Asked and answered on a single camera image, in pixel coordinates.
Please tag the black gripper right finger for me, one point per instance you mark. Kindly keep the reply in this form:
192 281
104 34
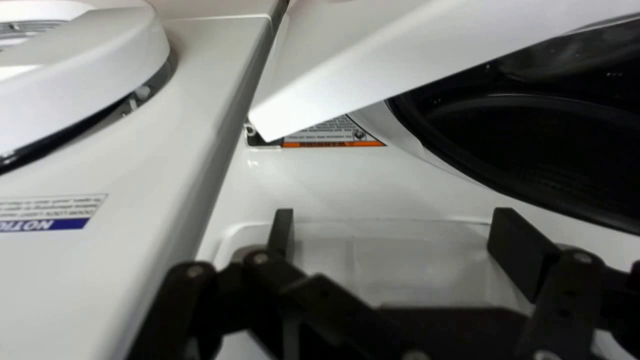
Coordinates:
566 293

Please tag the white washing machine number 8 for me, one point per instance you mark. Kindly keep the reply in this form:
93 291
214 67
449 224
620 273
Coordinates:
133 253

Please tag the round door of washer 7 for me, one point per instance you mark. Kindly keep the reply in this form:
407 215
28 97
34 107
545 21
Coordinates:
400 52

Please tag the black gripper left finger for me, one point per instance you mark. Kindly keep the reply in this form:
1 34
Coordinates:
281 313

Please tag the white washing machine number 7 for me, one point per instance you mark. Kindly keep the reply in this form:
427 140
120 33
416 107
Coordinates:
332 186

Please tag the blue and white sticker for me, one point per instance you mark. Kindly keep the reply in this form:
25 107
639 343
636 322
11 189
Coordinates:
47 212

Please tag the round door of washer 8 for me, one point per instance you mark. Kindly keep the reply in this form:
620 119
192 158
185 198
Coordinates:
66 86

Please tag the orange warning sticker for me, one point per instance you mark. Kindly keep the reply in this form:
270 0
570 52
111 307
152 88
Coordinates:
327 133

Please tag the white detergent dispenser drawer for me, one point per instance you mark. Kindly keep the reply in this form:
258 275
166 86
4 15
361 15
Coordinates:
386 260

